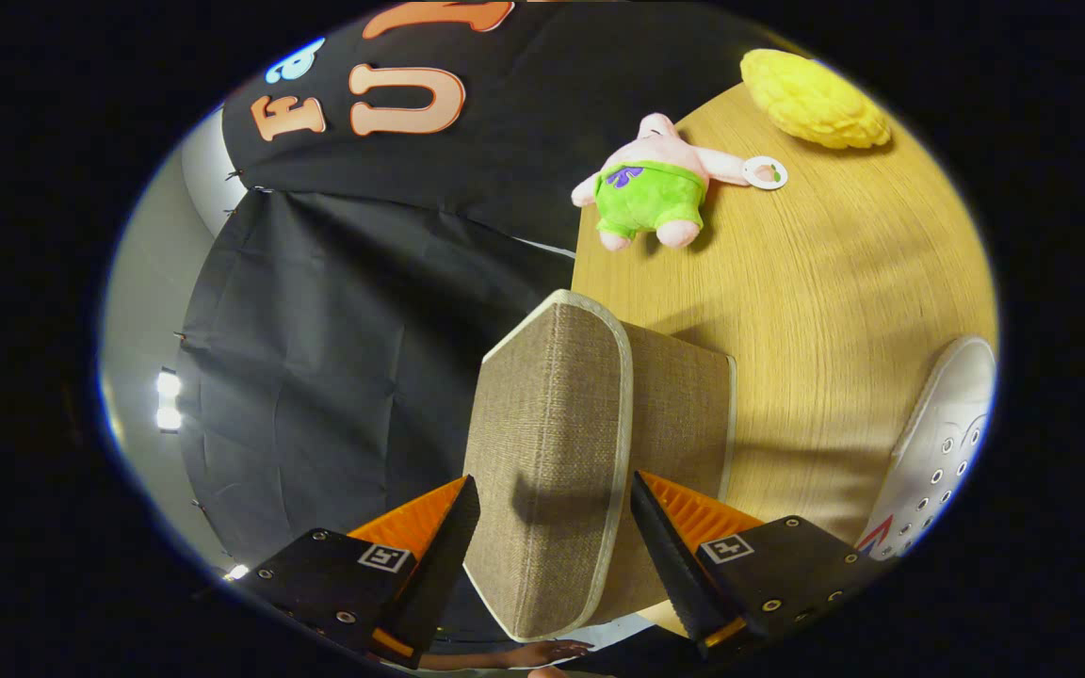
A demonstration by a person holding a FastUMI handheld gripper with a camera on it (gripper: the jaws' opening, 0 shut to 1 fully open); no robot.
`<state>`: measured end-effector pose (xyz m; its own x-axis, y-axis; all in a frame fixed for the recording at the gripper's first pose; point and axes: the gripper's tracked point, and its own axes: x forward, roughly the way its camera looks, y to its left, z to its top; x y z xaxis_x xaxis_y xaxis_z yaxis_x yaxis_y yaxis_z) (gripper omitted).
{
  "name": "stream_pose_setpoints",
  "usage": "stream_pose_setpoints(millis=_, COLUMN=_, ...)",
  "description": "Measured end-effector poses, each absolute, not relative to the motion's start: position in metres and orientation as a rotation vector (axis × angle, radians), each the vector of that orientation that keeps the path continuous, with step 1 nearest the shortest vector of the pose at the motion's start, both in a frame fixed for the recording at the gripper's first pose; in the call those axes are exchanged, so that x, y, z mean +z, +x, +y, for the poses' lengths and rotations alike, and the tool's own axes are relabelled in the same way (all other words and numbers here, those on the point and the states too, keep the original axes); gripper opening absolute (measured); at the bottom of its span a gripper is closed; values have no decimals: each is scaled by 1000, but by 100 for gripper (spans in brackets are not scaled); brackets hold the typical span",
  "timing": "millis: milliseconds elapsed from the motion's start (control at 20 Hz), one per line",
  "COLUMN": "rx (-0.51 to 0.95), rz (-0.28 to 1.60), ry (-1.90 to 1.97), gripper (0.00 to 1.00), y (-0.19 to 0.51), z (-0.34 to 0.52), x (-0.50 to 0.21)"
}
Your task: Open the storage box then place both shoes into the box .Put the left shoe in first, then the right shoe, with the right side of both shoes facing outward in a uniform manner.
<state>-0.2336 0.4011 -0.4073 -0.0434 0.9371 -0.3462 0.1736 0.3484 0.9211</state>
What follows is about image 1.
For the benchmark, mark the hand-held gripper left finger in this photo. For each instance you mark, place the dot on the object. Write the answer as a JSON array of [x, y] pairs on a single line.
[[439, 565]]

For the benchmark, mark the small ceiling light panel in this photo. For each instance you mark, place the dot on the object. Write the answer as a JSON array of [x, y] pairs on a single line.
[[238, 572]]

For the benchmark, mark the pink plush star toy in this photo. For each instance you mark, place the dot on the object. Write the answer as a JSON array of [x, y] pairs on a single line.
[[646, 193]]

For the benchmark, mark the yellow plush bread toy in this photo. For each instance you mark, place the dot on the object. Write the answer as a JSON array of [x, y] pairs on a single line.
[[816, 99]]

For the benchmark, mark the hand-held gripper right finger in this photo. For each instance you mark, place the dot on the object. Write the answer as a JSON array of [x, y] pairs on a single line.
[[670, 565]]

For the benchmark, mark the brown fabric storage box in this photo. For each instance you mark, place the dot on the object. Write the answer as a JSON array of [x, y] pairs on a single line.
[[552, 424]]

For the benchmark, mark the large ceiling light panel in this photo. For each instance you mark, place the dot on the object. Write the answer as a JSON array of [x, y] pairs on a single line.
[[167, 400]]

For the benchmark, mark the white canvas shoe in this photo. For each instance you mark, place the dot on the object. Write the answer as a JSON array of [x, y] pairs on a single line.
[[943, 443]]

